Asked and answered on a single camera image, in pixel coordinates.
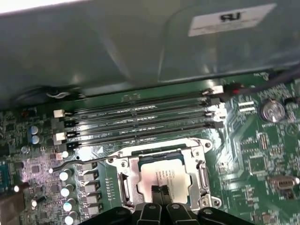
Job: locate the blue serial port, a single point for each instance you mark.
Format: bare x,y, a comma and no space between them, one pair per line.
4,173

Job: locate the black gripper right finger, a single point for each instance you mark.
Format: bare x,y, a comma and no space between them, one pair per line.
177,215

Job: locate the silver internal USB port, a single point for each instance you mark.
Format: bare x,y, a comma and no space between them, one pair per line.
280,183

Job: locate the silver capacitor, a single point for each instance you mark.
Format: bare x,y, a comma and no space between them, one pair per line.
69,219
68,205
64,175
65,191
65,154

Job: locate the silver green CPU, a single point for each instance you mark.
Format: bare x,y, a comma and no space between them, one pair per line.
150,178

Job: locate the white UL label sticker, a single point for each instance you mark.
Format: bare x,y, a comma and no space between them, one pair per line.
232,20

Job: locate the blue capacitor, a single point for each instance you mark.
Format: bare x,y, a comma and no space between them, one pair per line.
36,140
35,130

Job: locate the green motherboard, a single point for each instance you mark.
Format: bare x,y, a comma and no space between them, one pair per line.
246,140

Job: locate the metal socket cover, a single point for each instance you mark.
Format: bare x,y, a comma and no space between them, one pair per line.
195,180

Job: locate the silver coin cell battery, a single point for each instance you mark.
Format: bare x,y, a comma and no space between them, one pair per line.
273,110

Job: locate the CPU socket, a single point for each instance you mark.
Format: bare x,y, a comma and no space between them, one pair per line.
154,152

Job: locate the metal rear port housing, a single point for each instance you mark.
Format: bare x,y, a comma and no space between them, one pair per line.
10,206

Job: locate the grey VRM choke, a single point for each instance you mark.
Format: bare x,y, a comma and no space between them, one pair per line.
91,199
89,188
88,177
92,210

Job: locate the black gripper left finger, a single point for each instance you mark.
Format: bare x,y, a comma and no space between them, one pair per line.
147,215

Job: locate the dark grey PC case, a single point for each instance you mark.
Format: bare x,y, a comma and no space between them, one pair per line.
93,47

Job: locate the metal locking lever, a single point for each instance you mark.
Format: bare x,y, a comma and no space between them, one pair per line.
98,159

